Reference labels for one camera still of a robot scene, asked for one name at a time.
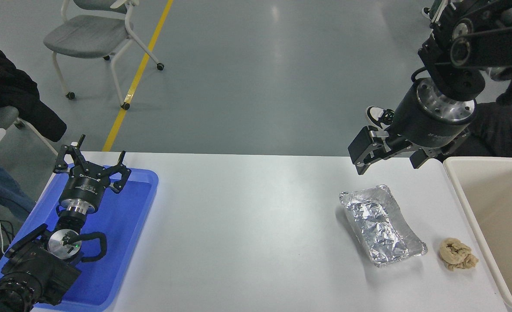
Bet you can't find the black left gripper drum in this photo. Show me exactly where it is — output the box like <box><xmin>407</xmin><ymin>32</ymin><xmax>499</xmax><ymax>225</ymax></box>
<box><xmin>62</xmin><ymin>165</ymin><xmax>111</xmax><ymax>202</ymax></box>

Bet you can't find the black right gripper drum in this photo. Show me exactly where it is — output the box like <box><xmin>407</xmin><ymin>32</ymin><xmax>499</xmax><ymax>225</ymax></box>
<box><xmin>387</xmin><ymin>84</ymin><xmax>472</xmax><ymax>156</ymax></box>

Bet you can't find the silver foil tray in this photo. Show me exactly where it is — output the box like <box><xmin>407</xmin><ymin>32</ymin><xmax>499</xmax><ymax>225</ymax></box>
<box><xmin>339</xmin><ymin>184</ymin><xmax>428</xmax><ymax>268</ymax></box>

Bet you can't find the blue plastic tray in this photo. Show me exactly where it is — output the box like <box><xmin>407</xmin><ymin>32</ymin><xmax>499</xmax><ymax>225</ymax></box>
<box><xmin>0</xmin><ymin>164</ymin><xmax>159</xmax><ymax>312</ymax></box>

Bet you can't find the grey wheeled chair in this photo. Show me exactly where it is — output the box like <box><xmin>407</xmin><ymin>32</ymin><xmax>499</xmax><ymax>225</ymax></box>
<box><xmin>0</xmin><ymin>105</ymin><xmax>61</xmax><ymax>156</ymax></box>

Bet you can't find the large pale bin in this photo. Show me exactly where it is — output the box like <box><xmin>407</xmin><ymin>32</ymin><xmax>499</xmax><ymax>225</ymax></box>
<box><xmin>443</xmin><ymin>156</ymin><xmax>512</xmax><ymax>312</ymax></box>

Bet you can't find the crumpled tan paper ball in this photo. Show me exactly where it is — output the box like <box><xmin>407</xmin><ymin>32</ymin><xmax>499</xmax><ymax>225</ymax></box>
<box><xmin>439</xmin><ymin>237</ymin><xmax>479</xmax><ymax>272</ymax></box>

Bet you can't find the grey chair with white frame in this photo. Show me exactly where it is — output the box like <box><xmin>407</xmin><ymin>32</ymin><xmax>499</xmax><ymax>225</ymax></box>
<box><xmin>43</xmin><ymin>0</ymin><xmax>165</xmax><ymax>110</ymax></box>

